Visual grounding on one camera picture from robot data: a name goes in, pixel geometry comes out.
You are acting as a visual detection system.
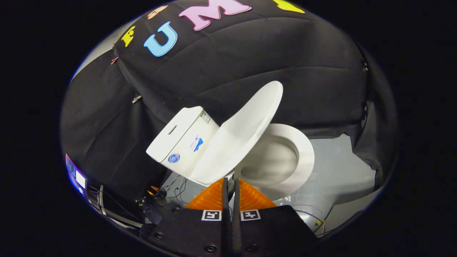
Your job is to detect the thin grey cable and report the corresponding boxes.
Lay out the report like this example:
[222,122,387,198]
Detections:
[292,203,327,237]

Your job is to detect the black backdrop cloth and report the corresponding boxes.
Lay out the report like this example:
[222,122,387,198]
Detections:
[61,0,398,215]

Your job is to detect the glowing monitor screen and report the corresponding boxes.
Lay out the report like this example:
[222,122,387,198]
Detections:
[66,153,88,195]

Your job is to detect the dark electronic equipment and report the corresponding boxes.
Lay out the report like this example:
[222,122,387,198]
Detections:
[87,184,158,232]

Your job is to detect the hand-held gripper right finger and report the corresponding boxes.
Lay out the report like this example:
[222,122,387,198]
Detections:
[231,178,318,257]

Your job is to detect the white toilet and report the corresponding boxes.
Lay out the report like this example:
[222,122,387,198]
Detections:
[146,106,315,202]

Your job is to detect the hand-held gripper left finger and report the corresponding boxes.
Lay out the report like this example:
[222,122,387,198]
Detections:
[145,177,231,257]

